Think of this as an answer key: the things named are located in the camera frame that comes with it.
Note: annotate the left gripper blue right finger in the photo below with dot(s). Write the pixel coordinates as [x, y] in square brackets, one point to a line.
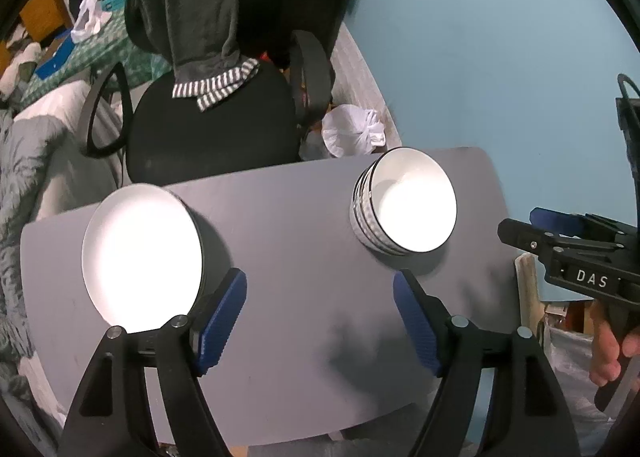
[425, 319]

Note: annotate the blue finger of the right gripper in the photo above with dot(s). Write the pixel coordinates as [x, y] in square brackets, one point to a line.
[559, 223]
[527, 237]

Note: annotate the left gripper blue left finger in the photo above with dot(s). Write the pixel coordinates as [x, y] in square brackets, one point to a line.
[213, 320]

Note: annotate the white plate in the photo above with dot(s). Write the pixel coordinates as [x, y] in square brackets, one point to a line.
[142, 258]

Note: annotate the white bowl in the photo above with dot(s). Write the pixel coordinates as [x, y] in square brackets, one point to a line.
[403, 204]

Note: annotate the person's right hand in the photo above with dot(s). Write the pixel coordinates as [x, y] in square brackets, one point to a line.
[606, 350]

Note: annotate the silver foil bag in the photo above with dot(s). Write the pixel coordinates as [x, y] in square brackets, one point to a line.
[569, 355]

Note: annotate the black office chair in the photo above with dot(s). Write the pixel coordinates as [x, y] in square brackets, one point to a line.
[166, 140]

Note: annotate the white plastic bag on floor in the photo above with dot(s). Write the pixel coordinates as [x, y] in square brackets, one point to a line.
[348, 131]

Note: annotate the bed mattress grey sheet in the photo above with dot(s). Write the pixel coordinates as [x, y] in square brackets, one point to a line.
[72, 179]

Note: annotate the grey quilted comforter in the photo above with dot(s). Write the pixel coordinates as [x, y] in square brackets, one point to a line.
[26, 150]

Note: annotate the green checkered tablecloth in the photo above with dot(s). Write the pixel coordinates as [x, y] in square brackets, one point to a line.
[102, 50]

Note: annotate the dark grey hooded sweater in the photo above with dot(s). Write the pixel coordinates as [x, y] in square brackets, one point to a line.
[199, 38]

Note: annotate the blue flat box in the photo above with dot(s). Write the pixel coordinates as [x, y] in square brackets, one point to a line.
[55, 56]

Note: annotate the white plastic bag on table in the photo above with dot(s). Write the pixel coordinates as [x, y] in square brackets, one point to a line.
[92, 18]

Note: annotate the wooden wardrobe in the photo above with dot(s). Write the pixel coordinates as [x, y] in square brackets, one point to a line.
[43, 21]

